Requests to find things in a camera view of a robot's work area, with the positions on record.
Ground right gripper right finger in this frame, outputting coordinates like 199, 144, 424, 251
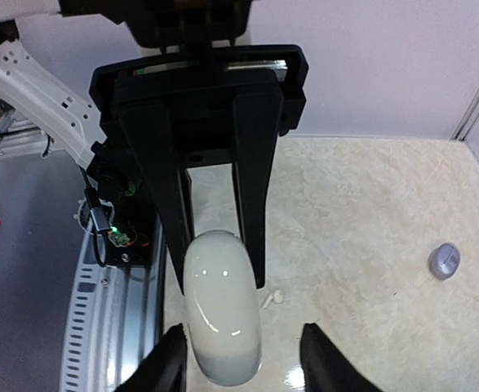
299, 323, 380, 391

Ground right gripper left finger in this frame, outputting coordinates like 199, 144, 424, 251
114, 323, 188, 392

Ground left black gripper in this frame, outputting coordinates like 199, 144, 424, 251
90, 45, 308, 291

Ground white earbud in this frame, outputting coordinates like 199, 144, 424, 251
260, 289, 285, 310

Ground white earbud charging case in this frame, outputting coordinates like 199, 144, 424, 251
183, 230, 262, 387

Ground purple earbud charging case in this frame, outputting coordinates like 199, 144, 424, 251
428, 243, 461, 281

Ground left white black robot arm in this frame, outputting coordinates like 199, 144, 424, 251
0, 1, 308, 287

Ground aluminium front rail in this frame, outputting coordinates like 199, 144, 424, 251
59, 219, 166, 391

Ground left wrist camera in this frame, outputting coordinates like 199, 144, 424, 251
59, 0, 252, 51

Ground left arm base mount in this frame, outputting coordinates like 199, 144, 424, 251
80, 155, 157, 269

